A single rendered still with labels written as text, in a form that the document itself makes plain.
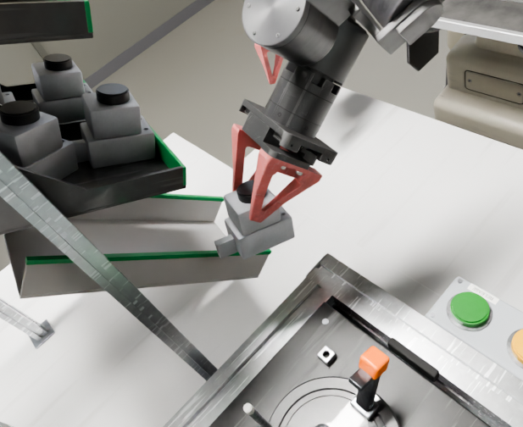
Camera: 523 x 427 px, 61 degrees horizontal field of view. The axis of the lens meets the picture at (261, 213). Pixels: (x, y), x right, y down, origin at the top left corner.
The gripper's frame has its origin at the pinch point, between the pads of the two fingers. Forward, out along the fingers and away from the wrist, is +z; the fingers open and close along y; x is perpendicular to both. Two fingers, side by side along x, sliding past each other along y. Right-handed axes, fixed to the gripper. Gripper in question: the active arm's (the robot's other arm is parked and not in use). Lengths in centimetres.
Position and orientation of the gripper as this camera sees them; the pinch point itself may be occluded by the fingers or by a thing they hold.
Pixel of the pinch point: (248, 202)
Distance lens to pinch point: 46.7
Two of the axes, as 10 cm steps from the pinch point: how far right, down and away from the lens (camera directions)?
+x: 8.0, 2.1, 5.7
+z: -4.4, 8.4, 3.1
